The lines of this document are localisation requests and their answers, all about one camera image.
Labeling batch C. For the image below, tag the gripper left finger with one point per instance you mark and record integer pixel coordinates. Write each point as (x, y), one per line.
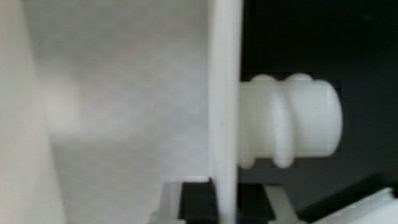
(188, 206)

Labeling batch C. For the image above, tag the white cabinet body box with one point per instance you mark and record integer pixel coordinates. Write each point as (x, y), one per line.
(119, 70)

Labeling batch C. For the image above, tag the white cabinet door panel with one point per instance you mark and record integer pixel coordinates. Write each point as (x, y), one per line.
(290, 119)

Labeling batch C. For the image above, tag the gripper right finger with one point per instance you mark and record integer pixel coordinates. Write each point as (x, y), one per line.
(265, 206)

